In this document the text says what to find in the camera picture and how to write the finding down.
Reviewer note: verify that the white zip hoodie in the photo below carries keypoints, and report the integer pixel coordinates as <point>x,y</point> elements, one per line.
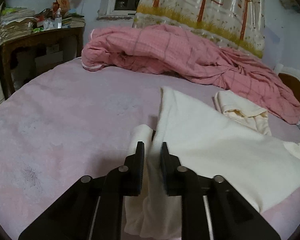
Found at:
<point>262,168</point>

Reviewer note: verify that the white carved headboard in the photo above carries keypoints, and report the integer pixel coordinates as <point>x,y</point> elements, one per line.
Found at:
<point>290,77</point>

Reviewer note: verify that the tree print curtain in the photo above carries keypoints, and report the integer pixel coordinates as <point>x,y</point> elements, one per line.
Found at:
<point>237,24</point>

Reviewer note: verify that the pink bed sheet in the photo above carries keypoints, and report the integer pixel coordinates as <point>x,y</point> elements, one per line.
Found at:
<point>69,122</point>

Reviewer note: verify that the stack of papers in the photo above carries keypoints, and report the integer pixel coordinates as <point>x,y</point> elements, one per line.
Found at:
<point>15,23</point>

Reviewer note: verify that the dark wooden desk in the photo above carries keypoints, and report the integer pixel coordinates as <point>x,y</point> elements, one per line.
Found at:
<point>46,49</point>

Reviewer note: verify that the clear spray bottle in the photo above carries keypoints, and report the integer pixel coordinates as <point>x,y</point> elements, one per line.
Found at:
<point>58,19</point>

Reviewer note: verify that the pink checked quilt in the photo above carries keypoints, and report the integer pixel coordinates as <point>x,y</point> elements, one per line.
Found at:
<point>162,49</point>

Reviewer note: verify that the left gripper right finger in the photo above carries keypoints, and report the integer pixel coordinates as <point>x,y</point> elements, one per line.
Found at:
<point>211,208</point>

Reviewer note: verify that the orange snack bag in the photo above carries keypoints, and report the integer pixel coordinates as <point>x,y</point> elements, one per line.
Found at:
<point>63,4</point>

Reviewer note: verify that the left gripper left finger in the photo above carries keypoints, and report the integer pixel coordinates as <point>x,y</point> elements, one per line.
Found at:
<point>92,207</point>

